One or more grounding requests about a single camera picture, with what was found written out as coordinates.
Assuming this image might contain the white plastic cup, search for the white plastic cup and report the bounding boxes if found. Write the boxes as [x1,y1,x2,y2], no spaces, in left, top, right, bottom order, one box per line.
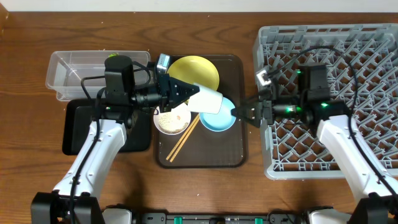
[187,83,223,114]

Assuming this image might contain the green yellow snack wrapper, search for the green yellow snack wrapper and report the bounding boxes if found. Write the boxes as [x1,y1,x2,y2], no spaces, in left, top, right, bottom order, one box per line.
[108,53,119,58]

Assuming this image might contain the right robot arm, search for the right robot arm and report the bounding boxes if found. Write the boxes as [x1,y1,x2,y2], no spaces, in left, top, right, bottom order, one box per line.
[231,87,397,223]

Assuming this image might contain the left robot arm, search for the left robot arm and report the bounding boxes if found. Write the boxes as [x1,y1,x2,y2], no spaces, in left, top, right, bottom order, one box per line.
[30,55,200,223]

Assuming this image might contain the grey plastic dishwasher rack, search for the grey plastic dishwasher rack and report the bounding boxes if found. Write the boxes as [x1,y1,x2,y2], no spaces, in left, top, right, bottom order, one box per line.
[252,24,397,180]

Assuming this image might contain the yellow round plate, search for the yellow round plate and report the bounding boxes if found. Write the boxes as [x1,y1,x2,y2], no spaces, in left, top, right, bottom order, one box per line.
[167,55,220,91]

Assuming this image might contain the wooden chopstick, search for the wooden chopstick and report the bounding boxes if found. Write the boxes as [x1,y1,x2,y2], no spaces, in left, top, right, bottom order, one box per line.
[165,113,200,161]
[169,116,201,163]

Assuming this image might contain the light blue bowl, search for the light blue bowl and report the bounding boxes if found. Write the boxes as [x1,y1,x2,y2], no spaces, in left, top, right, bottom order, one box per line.
[200,97,236,132]

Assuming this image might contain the white bowl with rice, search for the white bowl with rice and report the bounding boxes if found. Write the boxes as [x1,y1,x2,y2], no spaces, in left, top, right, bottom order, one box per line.
[153,103,192,135]

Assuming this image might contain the dark brown serving tray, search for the dark brown serving tray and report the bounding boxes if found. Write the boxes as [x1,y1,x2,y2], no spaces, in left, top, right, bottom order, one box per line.
[154,55,248,169]

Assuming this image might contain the black plastic bin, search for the black plastic bin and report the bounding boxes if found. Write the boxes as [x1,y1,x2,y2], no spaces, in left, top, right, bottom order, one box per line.
[62,99,152,156]

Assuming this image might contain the clear plastic bin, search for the clear plastic bin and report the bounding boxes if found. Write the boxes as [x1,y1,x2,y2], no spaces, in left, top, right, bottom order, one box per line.
[45,50,151,101]

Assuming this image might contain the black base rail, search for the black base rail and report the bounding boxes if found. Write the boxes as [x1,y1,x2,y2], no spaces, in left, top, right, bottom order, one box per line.
[102,212,312,224]

